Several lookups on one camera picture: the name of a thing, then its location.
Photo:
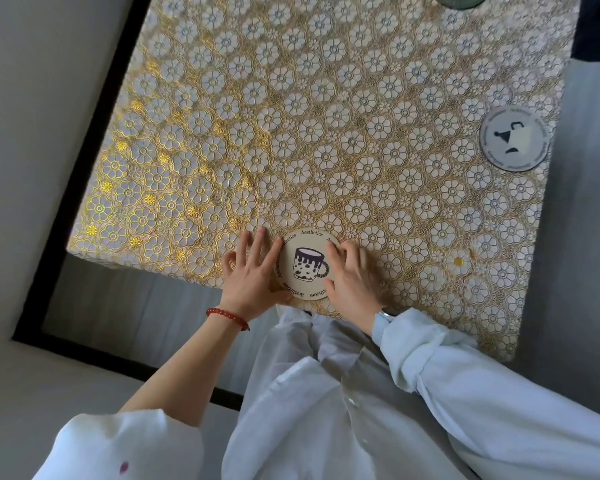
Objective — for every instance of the person's right hand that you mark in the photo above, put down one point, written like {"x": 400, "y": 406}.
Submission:
{"x": 357, "y": 289}

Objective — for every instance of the table with floral lace tablecloth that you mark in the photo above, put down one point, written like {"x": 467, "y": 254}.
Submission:
{"x": 330, "y": 119}

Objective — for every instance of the cream coaster with spotted mug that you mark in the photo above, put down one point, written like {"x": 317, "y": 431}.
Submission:
{"x": 307, "y": 267}

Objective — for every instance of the person's right forearm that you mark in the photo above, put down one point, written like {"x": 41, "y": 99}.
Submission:
{"x": 480, "y": 384}

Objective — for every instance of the grey band smartwatch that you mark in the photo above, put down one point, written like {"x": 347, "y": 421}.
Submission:
{"x": 387, "y": 312}

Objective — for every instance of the white coaster with kettle print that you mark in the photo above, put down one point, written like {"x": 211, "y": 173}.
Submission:
{"x": 515, "y": 139}

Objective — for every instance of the person's left hand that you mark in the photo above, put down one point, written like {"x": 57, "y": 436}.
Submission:
{"x": 250, "y": 284}

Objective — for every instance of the person's left forearm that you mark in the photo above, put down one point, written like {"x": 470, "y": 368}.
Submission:
{"x": 180, "y": 379}

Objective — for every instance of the green coaster with spotted mug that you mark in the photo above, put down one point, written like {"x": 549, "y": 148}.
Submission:
{"x": 460, "y": 0}

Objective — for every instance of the person's white clothing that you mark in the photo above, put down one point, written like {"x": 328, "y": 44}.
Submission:
{"x": 305, "y": 394}

